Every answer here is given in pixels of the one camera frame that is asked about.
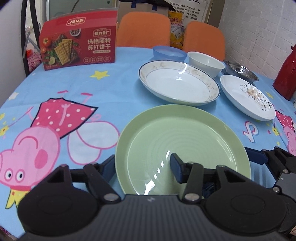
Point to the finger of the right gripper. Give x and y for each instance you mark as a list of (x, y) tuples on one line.
[(256, 156)]

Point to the left orange chair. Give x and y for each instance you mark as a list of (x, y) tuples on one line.
[(143, 30)]

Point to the stainless steel bowl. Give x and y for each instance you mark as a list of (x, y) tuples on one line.
[(236, 69)]

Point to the brown paper bag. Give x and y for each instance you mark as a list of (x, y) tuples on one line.
[(128, 7)]

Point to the white ceramic bowl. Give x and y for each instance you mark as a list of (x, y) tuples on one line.
[(206, 63)]

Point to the red thermos jug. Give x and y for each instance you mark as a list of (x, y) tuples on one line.
[(284, 83)]

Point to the blue cartoon tablecloth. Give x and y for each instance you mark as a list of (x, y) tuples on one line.
[(70, 116)]

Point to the yellow snack bag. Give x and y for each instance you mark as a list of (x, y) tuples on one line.
[(177, 29)]

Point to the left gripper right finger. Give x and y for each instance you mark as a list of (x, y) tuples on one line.
[(199, 182)]

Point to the red cracker box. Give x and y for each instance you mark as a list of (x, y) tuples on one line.
[(81, 38)]

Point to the right orange chair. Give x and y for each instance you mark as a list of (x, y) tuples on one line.
[(204, 38)]

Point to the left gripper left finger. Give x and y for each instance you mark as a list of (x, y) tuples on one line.
[(96, 178)]

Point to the blue translucent plastic bowl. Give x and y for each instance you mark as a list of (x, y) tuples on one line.
[(169, 53)]

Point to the white plate gold speckled rim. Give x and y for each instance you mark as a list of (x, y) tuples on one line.
[(178, 83)]

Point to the green round plate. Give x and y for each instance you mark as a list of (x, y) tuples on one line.
[(142, 157)]

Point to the wall poster chinese text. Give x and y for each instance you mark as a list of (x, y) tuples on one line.
[(193, 10)]

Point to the white plate floral pattern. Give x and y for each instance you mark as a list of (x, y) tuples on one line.
[(247, 98)]

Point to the orange chair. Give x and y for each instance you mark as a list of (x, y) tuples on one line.
[(204, 38), (143, 30)]

